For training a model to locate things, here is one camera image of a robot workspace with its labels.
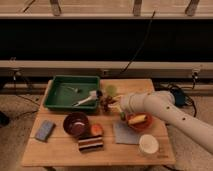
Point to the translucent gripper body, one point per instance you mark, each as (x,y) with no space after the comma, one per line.
(116,104)

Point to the bunch of dark grapes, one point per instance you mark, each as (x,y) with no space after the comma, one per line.
(106,101)

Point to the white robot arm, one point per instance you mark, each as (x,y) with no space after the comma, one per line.
(161,104)

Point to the green plastic cup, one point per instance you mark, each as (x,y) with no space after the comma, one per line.
(111,90)

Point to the white cup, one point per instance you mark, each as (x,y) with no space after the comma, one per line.
(148,144)

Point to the green pepper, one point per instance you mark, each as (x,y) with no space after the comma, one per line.
(122,116)

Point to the corn cob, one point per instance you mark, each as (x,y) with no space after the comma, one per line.
(137,119)

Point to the white dish brush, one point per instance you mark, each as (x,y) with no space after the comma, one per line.
(93,95)

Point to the grey cloth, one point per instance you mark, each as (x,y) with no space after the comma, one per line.
(124,134)

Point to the orange fruit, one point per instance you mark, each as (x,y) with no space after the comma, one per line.
(96,129)

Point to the orange bowl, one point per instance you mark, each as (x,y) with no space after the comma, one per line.
(140,127)

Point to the brown bowl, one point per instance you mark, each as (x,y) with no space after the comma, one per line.
(76,124)

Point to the small item in tray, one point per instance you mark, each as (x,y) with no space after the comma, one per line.
(76,90)

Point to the striped block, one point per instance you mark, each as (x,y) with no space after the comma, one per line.
(90,143)

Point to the green plastic tray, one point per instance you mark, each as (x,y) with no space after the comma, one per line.
(60,98)

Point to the blue power adapter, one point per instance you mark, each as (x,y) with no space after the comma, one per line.
(179,97)

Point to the blue sponge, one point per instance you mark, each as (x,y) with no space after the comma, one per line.
(44,130)

